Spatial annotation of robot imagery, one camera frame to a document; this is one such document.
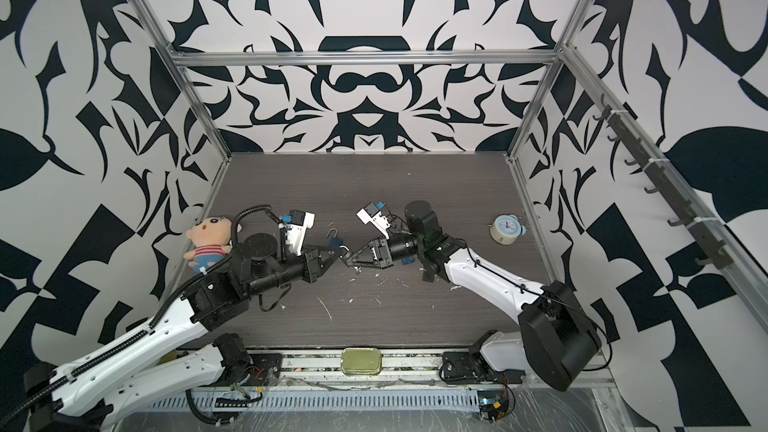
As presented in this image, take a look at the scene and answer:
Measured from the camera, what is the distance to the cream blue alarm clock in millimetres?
958

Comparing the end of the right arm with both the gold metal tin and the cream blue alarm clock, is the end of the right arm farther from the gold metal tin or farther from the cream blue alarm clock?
the cream blue alarm clock

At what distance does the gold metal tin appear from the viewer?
28.4 inches

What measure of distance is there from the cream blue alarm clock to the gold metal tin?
0.51 metres
